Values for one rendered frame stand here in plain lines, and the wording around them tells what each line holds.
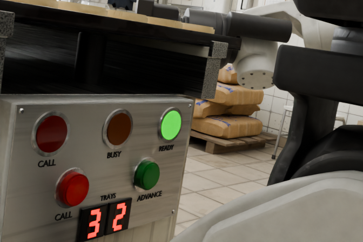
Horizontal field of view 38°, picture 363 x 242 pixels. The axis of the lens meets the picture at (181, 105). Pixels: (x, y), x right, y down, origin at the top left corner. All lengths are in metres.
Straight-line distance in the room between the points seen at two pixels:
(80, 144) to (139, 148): 0.08
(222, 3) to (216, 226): 4.96
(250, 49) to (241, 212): 0.48
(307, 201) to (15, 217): 0.25
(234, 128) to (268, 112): 0.82
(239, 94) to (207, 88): 3.66
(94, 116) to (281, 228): 0.22
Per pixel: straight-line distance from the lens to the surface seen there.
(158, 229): 0.66
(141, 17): 0.54
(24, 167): 0.45
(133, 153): 0.53
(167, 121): 0.56
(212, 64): 0.61
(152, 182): 0.55
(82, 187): 0.48
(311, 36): 0.80
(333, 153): 0.34
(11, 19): 0.41
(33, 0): 0.45
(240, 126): 4.36
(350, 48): 0.35
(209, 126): 4.25
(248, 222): 0.34
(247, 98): 4.39
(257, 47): 0.81
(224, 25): 0.80
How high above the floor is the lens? 0.91
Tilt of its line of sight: 8 degrees down
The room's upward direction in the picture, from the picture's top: 9 degrees clockwise
